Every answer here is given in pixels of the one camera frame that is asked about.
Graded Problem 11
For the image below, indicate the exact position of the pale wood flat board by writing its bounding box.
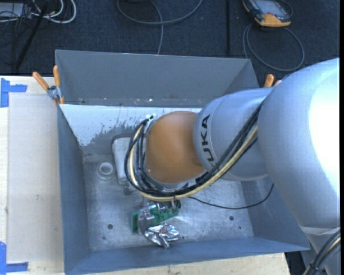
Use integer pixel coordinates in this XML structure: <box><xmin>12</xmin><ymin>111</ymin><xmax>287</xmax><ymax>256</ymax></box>
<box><xmin>6</xmin><ymin>92</ymin><xmax>64</xmax><ymax>264</ymax></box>

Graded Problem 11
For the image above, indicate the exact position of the grey metal bin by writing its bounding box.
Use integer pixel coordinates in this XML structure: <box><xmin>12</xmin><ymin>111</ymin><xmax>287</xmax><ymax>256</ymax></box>
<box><xmin>54</xmin><ymin>49</ymin><xmax>311</xmax><ymax>275</ymax></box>

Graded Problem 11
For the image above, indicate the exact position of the crumpled silver foil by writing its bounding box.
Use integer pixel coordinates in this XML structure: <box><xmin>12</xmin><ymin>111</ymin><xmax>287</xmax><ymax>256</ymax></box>
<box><xmin>143</xmin><ymin>223</ymin><xmax>182</xmax><ymax>249</ymax></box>

